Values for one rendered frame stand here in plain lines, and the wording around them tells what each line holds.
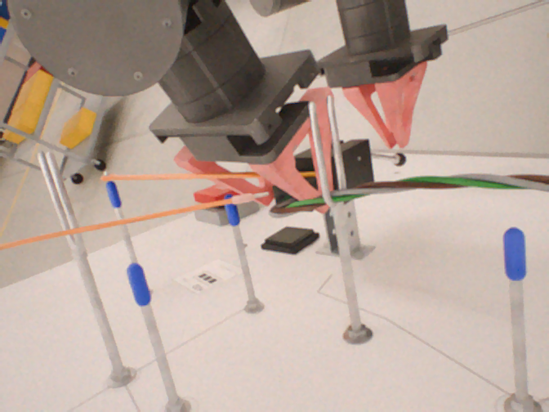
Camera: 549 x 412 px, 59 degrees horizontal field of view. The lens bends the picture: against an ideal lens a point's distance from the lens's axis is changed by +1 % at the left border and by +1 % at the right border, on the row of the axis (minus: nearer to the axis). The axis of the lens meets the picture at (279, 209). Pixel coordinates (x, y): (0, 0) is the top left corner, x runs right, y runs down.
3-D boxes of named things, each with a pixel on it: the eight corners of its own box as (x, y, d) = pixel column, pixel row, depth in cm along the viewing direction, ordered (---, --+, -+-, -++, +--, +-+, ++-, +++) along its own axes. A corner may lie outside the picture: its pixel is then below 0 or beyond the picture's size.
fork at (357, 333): (354, 324, 30) (317, 96, 26) (379, 330, 29) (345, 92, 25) (336, 341, 29) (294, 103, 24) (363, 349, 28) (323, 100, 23)
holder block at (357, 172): (376, 185, 40) (369, 138, 39) (339, 208, 36) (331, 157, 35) (333, 184, 43) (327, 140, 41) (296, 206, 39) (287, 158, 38)
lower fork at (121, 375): (101, 380, 30) (20, 154, 25) (128, 364, 31) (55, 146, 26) (113, 393, 28) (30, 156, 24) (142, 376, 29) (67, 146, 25)
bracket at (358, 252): (376, 248, 40) (368, 191, 39) (361, 260, 39) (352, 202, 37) (330, 242, 43) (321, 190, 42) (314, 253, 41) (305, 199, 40)
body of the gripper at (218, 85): (268, 153, 25) (185, 26, 21) (162, 150, 32) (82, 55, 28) (328, 75, 28) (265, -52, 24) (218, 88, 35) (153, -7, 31)
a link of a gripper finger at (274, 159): (329, 250, 30) (252, 136, 24) (252, 235, 35) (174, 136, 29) (377, 172, 33) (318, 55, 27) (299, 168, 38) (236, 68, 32)
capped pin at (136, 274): (162, 406, 26) (117, 262, 24) (189, 397, 26) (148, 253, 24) (162, 425, 25) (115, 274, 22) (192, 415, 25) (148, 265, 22)
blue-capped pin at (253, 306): (269, 305, 34) (243, 191, 32) (255, 315, 33) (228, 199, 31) (253, 301, 35) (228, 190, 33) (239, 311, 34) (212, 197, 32)
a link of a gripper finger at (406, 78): (411, 161, 43) (391, 56, 39) (344, 162, 48) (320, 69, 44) (440, 131, 47) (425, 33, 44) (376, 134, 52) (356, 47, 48)
